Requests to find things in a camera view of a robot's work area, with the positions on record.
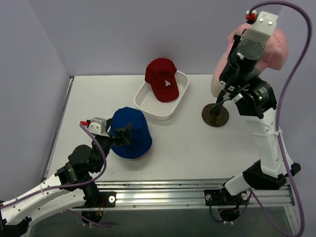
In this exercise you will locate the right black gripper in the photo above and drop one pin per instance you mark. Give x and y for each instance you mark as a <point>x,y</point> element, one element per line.
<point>237,40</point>

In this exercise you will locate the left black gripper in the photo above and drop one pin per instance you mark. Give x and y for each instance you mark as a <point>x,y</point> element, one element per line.
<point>118,137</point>

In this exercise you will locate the blue bucket hat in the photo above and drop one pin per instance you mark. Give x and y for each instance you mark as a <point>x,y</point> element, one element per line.
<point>141,139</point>

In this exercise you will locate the pink LA baseball cap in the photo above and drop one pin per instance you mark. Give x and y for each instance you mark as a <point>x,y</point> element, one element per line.
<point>276,51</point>

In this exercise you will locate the white perforated plastic basket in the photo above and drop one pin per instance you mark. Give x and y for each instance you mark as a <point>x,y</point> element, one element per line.
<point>146,101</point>

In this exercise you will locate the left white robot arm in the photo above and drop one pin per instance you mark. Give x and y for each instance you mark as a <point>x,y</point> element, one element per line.
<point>72,185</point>

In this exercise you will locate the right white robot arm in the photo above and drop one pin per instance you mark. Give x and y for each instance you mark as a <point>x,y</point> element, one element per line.
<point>258,106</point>

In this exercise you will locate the cream mannequin head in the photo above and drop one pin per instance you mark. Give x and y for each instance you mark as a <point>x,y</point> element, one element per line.
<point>215,86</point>

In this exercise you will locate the red LA baseball cap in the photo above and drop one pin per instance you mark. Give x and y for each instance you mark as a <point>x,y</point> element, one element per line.
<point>160,75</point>

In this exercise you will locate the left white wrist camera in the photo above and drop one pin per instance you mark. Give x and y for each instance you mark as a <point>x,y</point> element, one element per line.
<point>97,126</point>

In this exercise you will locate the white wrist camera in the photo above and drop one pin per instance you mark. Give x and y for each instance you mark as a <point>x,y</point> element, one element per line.
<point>262,27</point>
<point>97,126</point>

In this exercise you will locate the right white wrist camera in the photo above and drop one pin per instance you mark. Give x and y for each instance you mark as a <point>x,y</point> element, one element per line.
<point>262,27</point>

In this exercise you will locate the aluminium mounting rail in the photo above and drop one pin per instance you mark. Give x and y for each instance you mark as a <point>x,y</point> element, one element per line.
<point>159,195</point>

